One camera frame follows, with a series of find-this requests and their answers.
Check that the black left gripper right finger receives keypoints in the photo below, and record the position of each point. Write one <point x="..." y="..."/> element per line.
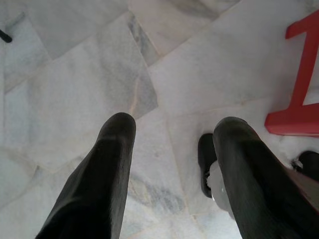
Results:
<point x="256" y="179"/>

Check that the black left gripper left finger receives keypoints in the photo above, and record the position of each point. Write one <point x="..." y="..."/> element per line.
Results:
<point x="99" y="179"/>

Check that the grey robot right leg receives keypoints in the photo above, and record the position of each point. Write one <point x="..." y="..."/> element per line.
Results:
<point x="297" y="164"/>

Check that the black robot left foot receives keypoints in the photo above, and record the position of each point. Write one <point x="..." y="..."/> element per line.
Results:
<point x="206" y="159"/>

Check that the black robot foot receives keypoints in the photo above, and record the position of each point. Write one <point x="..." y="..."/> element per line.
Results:
<point x="206" y="159"/>
<point x="310" y="161"/>

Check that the black robot right foot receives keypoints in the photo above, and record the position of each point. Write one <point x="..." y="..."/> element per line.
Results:
<point x="310" y="161"/>

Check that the black furniture leg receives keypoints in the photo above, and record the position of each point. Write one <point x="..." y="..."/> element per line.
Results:
<point x="5" y="36"/>

